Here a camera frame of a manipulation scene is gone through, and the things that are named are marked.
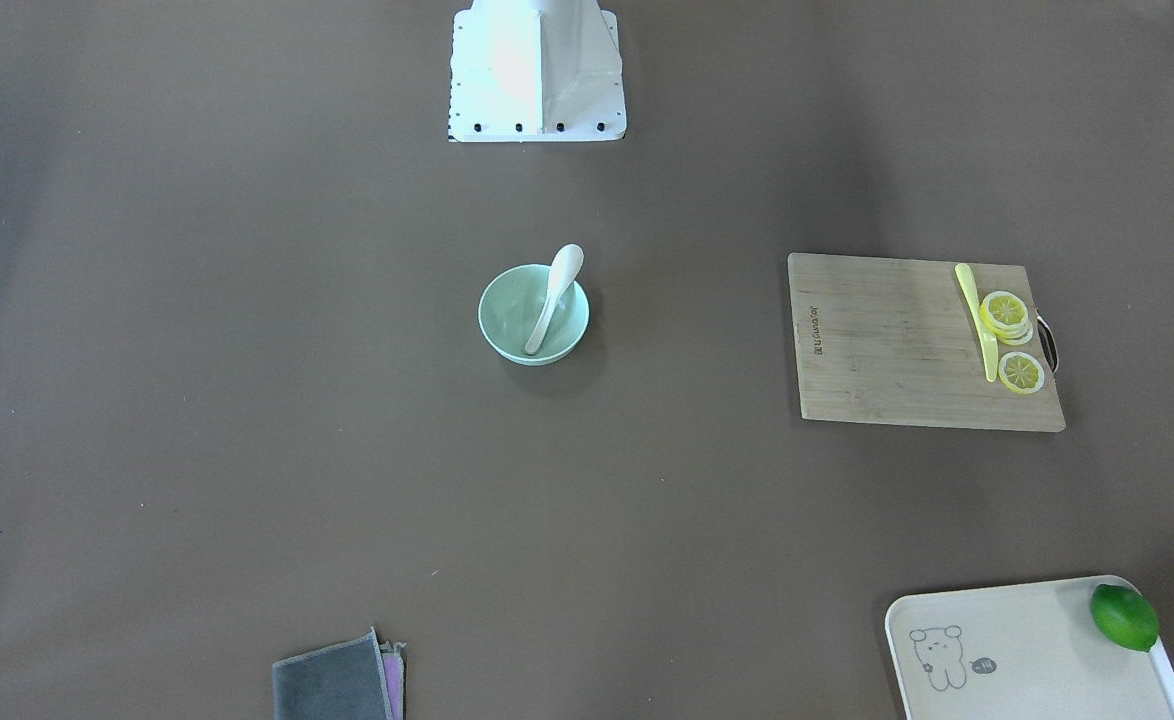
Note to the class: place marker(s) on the green ceramic bowl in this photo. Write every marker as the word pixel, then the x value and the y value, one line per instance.
pixel 511 305

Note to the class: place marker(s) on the white ceramic spoon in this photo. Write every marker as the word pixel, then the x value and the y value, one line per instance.
pixel 563 270

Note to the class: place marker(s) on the wooden cutting board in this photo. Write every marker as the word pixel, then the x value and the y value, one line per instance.
pixel 891 341

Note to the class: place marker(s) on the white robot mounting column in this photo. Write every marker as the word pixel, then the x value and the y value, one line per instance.
pixel 536 71

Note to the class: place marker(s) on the grey folded cloth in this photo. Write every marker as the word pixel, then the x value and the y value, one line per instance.
pixel 359 679

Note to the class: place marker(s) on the yellow plastic knife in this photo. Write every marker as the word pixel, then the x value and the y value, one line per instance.
pixel 987 341

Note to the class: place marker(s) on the stacked lemon slices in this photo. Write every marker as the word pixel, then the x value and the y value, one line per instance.
pixel 1006 316

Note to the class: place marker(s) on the single lemon slice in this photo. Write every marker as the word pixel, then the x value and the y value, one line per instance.
pixel 1021 373

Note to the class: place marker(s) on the cream serving tray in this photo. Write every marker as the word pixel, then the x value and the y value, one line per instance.
pixel 1021 651

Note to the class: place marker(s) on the green lime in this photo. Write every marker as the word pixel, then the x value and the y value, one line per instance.
pixel 1124 617

